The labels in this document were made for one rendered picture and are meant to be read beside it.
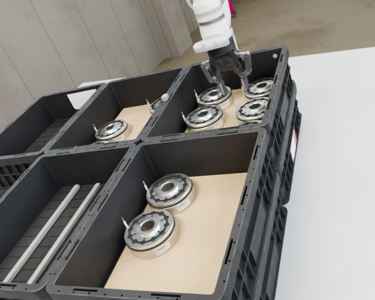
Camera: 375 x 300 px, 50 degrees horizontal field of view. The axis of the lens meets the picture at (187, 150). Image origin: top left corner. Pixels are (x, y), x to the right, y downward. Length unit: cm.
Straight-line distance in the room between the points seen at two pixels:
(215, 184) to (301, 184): 24
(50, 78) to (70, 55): 28
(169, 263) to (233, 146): 27
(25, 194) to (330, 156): 76
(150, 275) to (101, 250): 10
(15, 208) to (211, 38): 62
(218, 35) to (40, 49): 238
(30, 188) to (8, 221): 10
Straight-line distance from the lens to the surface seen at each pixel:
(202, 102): 115
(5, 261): 102
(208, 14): 103
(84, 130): 124
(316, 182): 101
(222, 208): 81
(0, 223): 101
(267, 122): 83
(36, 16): 333
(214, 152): 86
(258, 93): 110
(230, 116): 110
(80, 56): 354
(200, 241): 77
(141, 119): 128
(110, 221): 81
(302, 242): 88
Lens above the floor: 135
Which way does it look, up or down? 31 degrees down
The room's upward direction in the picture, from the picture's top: 22 degrees counter-clockwise
